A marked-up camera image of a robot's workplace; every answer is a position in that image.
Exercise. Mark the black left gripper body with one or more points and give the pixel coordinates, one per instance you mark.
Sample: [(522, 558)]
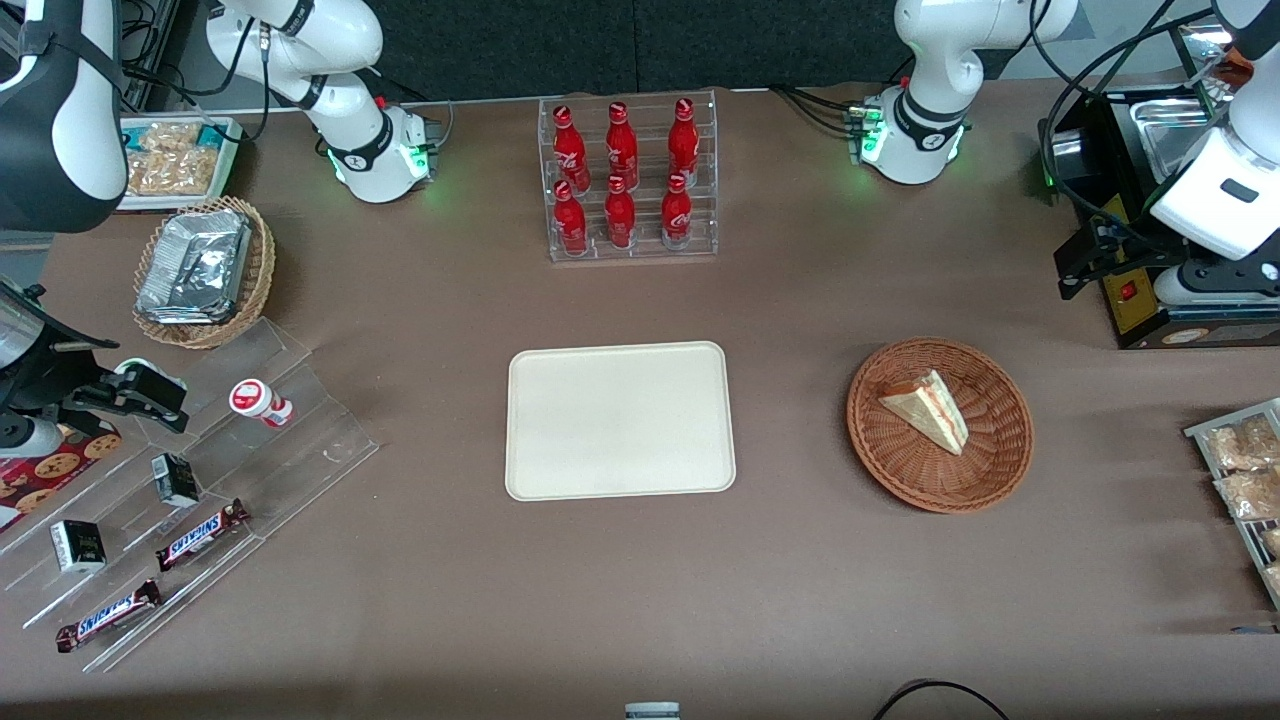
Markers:
[(1121, 242)]

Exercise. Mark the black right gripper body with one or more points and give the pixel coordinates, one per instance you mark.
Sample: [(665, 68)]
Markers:
[(45, 378)]

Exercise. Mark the triangular sandwich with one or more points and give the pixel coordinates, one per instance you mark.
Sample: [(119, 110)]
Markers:
[(930, 410)]

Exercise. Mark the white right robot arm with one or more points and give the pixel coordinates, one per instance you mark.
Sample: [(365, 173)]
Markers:
[(60, 120)]

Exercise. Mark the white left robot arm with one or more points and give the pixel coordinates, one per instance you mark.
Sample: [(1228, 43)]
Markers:
[(930, 60)]

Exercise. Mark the light wicker basket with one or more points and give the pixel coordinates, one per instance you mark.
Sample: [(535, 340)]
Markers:
[(260, 270)]

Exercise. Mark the grey metal snack tray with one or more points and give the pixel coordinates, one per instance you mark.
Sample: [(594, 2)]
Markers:
[(1215, 425)]

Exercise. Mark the white snack tray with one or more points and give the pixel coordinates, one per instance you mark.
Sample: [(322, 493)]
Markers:
[(225, 130)]

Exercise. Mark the round brown wicker basket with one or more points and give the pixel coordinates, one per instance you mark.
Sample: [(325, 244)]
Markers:
[(900, 470)]

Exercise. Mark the cream rectangular plastic tray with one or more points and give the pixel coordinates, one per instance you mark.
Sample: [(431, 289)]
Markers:
[(620, 420)]

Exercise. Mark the white green small cup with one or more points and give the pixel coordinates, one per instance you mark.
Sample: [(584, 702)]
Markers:
[(135, 366)]

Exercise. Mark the black food warmer machine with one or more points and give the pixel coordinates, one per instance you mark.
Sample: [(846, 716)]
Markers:
[(1135, 312)]

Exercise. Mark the small black carton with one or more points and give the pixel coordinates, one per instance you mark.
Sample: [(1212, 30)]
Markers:
[(78, 546), (175, 480)]

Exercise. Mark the red cookie box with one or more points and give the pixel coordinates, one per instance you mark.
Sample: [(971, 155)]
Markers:
[(50, 475)]

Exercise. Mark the red white small bottle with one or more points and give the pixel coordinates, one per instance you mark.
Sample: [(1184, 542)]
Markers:
[(255, 400)]

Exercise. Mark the steel warmer pan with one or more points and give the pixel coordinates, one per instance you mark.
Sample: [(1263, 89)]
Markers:
[(1170, 130)]

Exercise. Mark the silver foil container stack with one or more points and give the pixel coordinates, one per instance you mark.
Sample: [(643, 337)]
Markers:
[(195, 265)]

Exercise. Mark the snickers chocolate bar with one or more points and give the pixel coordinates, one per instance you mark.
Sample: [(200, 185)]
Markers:
[(200, 535), (108, 615)]

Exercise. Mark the clear acrylic stepped display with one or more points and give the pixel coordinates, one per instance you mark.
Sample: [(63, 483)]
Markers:
[(300, 450)]

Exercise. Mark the orange fried food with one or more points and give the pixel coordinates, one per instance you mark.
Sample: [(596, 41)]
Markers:
[(1232, 72)]

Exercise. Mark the clear bagged snack packet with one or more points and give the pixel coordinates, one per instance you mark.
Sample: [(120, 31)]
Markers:
[(1272, 542), (165, 135), (1240, 445), (1250, 493), (170, 172)]

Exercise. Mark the red cola bottle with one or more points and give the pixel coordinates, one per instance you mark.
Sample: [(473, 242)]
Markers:
[(570, 225), (622, 150), (684, 145), (571, 150), (677, 215), (620, 220)]

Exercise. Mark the clear acrylic bottle rack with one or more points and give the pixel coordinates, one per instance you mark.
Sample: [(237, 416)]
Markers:
[(650, 250)]

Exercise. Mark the grey white small device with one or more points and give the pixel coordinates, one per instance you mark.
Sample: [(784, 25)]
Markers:
[(652, 712)]

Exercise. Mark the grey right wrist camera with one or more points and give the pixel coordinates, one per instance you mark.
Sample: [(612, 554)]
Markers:
[(25, 437)]

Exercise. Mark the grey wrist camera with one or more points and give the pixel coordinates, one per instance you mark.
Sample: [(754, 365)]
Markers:
[(25, 437), (1215, 285)]

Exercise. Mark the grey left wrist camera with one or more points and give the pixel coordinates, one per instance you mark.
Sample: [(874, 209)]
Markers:
[(1215, 285)]

